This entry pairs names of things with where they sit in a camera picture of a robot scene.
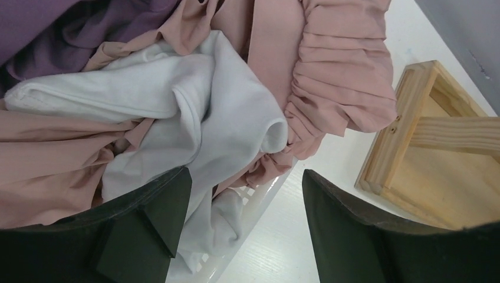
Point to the white skirt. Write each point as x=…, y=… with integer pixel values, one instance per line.
x=209, y=110

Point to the white plastic basket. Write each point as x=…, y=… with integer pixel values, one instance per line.
x=216, y=230

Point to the purple garment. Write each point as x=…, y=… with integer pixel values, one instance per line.
x=41, y=38

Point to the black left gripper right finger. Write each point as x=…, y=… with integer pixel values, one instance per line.
x=355, y=241

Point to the wooden hanger rack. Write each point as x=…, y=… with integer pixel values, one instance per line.
x=439, y=159

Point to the pink garment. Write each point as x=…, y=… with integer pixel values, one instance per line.
x=325, y=63

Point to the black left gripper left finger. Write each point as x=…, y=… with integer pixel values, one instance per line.
x=131, y=238

